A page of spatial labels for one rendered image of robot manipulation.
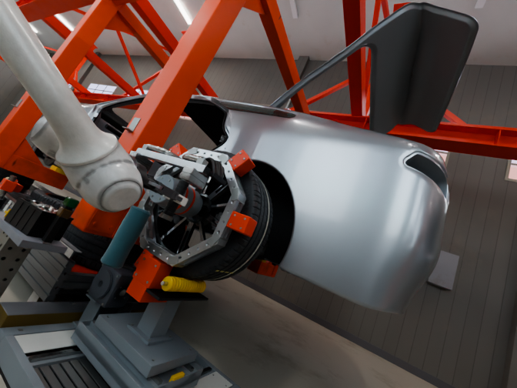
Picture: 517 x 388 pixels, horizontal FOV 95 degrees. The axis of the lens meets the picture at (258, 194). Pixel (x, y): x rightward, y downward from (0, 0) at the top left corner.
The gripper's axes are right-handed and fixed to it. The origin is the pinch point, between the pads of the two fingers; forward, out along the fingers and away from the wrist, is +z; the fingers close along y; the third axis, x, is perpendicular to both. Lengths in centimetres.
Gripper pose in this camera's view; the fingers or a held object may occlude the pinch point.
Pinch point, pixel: (175, 198)
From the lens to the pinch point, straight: 88.2
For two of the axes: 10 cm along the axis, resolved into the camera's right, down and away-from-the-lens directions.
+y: 8.3, 2.5, -4.9
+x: 4.0, -8.9, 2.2
